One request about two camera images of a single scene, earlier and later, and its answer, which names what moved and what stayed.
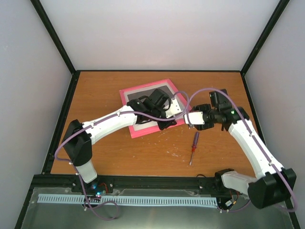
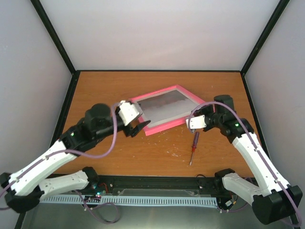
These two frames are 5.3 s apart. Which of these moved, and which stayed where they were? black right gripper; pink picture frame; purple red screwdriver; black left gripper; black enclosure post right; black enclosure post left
Moved: pink picture frame; black left gripper
Stayed: purple red screwdriver; black right gripper; black enclosure post left; black enclosure post right
